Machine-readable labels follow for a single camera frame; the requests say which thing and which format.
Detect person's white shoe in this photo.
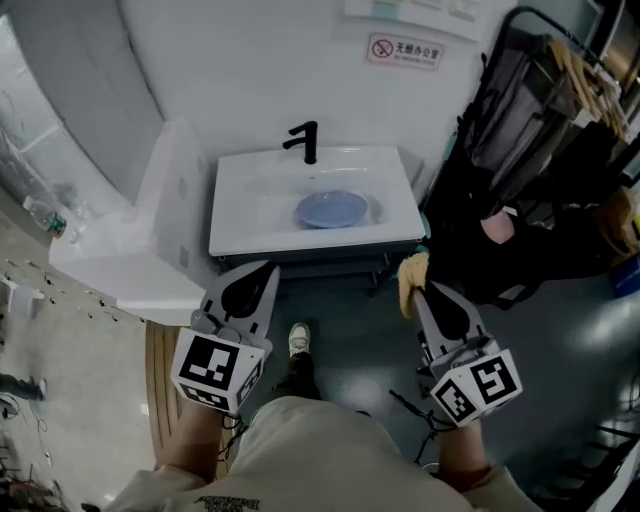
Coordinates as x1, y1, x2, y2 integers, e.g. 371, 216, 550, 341
288, 321, 312, 358

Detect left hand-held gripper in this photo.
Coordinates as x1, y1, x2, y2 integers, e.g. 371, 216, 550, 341
170, 259, 282, 414

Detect person's right forearm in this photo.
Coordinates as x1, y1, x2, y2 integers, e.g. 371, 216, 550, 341
434, 418, 492, 476

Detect black faucet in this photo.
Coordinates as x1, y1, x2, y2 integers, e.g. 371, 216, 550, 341
281, 120, 320, 167

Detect black clothes rack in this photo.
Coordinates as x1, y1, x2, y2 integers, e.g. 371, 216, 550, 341
424, 4, 640, 311

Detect grey hanging garment bag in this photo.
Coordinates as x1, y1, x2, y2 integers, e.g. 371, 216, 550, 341
462, 47, 576, 201

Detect pink cloth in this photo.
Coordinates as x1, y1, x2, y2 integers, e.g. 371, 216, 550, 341
480, 209, 517, 245

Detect wooden hangers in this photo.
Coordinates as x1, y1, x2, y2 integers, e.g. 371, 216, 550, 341
544, 38, 630, 141

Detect person's beige shirt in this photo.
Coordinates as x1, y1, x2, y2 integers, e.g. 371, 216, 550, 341
102, 395, 532, 512

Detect white sink basin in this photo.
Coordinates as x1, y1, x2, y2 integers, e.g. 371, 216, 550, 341
207, 144, 427, 258

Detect no smoking wall sign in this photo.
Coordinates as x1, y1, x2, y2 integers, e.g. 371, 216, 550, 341
366, 32, 445, 72

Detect person's left forearm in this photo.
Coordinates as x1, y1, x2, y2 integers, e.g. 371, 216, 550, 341
152, 394, 242, 482

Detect blue box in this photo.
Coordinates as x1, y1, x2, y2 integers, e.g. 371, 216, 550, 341
610, 258, 640, 302

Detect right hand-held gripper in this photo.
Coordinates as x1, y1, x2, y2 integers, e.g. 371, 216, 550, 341
412, 279, 524, 429

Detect black cable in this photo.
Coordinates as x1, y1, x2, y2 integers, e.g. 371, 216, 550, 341
388, 388, 454, 469

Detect blue plate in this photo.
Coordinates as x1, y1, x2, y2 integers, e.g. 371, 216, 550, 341
292, 191, 370, 231

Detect clear plastic bottle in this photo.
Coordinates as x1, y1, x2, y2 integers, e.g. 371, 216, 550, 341
21, 194, 69, 239

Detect dark sink cabinet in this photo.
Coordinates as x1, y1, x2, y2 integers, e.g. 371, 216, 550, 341
215, 238, 427, 297

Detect person's black trouser leg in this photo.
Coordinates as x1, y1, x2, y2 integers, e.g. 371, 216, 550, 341
269, 349, 322, 401

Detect wooden board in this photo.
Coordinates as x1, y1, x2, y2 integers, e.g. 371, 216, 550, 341
143, 319, 184, 454

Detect yellow sponge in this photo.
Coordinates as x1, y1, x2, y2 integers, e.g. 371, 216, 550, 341
397, 251, 432, 319

